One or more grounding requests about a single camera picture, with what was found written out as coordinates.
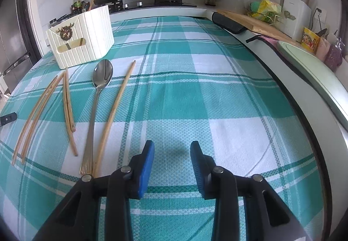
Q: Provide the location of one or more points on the gas stove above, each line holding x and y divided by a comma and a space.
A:
165, 4

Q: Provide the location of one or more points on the pink cup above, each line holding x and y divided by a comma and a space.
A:
323, 49

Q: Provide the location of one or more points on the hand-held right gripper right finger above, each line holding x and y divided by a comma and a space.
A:
197, 169

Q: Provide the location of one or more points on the wooden cutting board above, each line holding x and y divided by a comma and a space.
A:
267, 29

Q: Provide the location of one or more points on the black tray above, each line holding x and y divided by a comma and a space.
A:
228, 23

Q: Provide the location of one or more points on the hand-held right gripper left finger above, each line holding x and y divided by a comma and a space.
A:
145, 166

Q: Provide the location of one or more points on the metal spoon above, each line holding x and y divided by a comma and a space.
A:
102, 72

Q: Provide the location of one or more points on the steel refrigerator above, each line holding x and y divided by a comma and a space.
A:
13, 39

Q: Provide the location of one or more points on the white ribbed utensil holder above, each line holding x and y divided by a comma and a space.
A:
89, 39

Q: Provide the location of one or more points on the wall power outlet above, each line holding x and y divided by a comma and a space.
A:
319, 13

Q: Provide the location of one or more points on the yellow plastic bag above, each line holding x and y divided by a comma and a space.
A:
267, 7

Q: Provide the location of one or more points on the purple glitter cup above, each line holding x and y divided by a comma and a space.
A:
333, 56

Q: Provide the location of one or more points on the teal plaid tablecloth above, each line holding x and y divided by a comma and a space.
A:
190, 80

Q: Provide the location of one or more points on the yellow capped sauce bottle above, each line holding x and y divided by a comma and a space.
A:
77, 4

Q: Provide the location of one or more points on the wooden chopstick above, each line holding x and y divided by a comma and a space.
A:
74, 145
30, 118
92, 3
69, 102
117, 105
39, 118

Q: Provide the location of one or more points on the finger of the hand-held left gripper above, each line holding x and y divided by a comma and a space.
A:
8, 118

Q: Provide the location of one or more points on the dark sauce bottle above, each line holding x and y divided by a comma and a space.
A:
85, 4

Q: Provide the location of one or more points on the white knife block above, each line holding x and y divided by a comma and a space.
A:
296, 17

